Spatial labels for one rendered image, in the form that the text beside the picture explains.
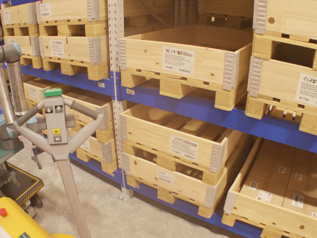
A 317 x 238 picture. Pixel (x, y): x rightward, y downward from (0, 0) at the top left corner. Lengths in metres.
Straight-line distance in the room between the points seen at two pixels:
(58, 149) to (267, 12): 1.18
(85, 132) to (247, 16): 1.98
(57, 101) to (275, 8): 1.10
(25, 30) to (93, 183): 1.84
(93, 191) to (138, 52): 1.56
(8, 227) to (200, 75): 1.29
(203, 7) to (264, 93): 1.58
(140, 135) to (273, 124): 0.95
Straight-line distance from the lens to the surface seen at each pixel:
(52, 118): 1.13
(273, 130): 1.49
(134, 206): 2.44
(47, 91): 1.13
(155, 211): 2.39
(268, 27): 1.29
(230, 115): 1.52
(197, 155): 1.65
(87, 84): 2.16
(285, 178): 2.20
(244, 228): 2.03
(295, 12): 1.27
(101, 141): 2.20
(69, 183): 1.28
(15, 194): 2.37
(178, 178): 1.85
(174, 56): 1.50
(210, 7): 2.71
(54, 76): 2.56
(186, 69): 1.48
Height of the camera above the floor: 1.77
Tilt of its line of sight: 27 degrees down
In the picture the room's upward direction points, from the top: straight up
